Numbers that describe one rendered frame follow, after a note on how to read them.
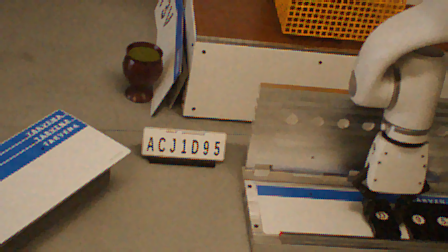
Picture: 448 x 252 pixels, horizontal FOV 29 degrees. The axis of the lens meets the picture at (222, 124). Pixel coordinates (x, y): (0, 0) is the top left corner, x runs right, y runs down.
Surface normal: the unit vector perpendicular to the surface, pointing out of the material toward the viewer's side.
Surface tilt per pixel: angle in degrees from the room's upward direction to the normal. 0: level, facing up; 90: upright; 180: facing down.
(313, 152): 83
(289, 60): 90
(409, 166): 78
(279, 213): 0
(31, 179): 0
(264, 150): 83
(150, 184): 0
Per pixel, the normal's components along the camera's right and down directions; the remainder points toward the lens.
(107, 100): 0.16, -0.78
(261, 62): 0.08, 0.62
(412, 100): 0.00, 0.44
